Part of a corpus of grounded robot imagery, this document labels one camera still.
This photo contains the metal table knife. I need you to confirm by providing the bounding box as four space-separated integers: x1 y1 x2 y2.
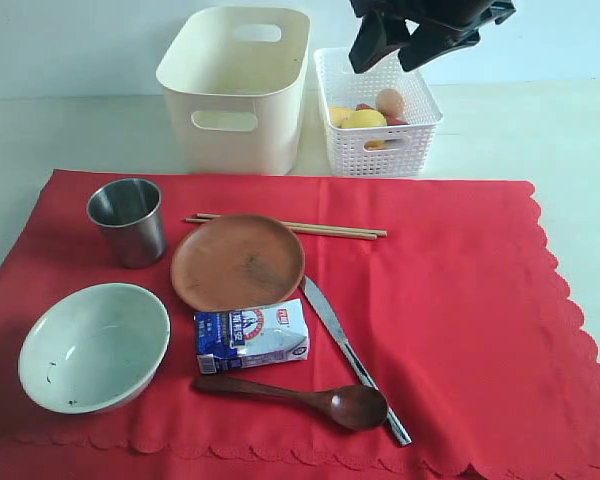
301 275 412 447

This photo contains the stainless steel cup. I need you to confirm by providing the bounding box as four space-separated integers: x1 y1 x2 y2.
86 178 167 269

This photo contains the yellow cheese wedge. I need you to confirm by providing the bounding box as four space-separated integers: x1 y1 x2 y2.
329 106 354 128

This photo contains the yellow lemon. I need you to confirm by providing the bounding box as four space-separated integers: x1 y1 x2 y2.
341 109 387 129

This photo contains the brown round plate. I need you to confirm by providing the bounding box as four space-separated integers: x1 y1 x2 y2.
170 214 305 312

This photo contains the red sausage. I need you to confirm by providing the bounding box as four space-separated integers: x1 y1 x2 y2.
355 103 407 126

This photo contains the cream plastic bin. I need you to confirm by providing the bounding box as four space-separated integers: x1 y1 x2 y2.
156 6 310 175

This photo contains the wooden chopstick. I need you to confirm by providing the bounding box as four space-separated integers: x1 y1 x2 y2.
195 213 388 237
181 218 378 240

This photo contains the blue white milk carton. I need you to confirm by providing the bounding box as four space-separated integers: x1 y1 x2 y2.
194 298 310 375

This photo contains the upper wooden chopstick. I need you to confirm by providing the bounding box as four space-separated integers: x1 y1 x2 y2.
195 213 388 237

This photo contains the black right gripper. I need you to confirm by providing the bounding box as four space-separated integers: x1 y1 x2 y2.
349 0 516 73

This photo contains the red tablecloth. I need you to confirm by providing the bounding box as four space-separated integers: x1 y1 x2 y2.
0 170 600 479

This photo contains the lower wooden chopstick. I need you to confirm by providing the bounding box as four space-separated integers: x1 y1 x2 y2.
181 218 378 240

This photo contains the dark wooden spoon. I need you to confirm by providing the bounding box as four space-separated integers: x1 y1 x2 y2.
192 375 389 431

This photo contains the fried chicken nugget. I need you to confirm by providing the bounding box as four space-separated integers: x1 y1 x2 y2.
364 141 385 150

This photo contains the pale green bowl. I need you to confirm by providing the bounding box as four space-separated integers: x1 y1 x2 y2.
18 283 171 415

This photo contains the brown egg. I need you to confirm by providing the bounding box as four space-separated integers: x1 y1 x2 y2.
375 88 405 118

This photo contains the white perforated plastic basket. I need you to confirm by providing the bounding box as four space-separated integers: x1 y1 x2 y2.
314 47 443 177

